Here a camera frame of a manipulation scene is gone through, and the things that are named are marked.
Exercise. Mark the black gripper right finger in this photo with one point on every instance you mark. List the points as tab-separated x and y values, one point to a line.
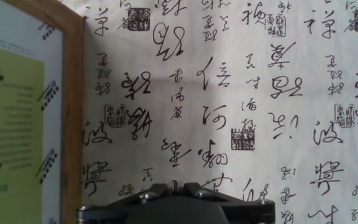
204	193

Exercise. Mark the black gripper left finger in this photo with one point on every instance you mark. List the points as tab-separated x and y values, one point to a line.
141	194

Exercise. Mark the beige calligraphy print cloth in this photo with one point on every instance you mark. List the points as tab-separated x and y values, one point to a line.
228	77

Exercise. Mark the wooden picture frame with stand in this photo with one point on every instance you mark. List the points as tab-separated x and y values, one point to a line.
73	93

